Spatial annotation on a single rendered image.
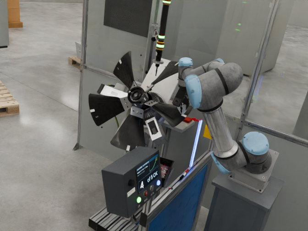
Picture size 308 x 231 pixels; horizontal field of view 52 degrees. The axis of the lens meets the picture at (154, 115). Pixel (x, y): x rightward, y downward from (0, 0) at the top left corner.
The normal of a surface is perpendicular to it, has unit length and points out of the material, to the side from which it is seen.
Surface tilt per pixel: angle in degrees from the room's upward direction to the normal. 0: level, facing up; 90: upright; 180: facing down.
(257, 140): 36
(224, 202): 90
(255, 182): 90
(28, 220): 0
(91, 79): 90
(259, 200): 0
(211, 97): 97
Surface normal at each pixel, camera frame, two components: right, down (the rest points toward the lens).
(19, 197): 0.14, -0.90
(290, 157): -0.53, 0.28
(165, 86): -0.32, -0.36
